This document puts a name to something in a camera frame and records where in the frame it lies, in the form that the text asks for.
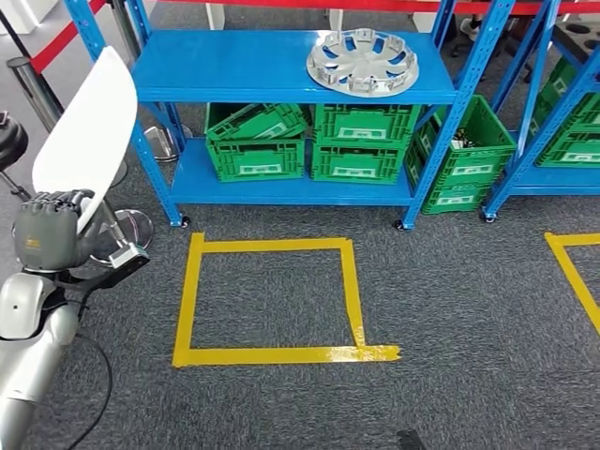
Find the small metal parts pile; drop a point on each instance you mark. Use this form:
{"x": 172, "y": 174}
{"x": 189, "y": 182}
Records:
{"x": 463, "y": 140}

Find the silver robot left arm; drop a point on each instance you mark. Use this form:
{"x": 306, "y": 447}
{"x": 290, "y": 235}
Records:
{"x": 28, "y": 360}

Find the blue metal shelf rack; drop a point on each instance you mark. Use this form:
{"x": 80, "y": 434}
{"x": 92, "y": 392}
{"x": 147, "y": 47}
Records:
{"x": 234, "y": 62}
{"x": 562, "y": 177}

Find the red barrier belt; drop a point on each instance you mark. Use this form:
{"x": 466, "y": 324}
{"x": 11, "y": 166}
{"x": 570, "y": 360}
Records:
{"x": 375, "y": 6}
{"x": 61, "y": 40}

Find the black round stool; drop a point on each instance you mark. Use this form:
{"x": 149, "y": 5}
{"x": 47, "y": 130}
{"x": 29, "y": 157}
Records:
{"x": 9, "y": 146}

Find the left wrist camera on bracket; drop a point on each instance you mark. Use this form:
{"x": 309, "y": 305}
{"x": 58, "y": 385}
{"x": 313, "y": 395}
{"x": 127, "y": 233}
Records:
{"x": 127, "y": 258}

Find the white curved plastic part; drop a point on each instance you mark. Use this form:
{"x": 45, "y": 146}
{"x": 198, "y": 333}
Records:
{"x": 89, "y": 136}

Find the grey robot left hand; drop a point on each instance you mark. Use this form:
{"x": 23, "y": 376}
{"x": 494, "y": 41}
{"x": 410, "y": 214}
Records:
{"x": 47, "y": 236}

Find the grey wheel hubcap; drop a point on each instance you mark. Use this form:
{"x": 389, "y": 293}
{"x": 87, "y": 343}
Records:
{"x": 363, "y": 59}

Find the dark grey holed tray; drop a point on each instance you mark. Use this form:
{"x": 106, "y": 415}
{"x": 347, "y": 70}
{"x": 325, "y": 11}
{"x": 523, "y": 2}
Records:
{"x": 576, "y": 43}

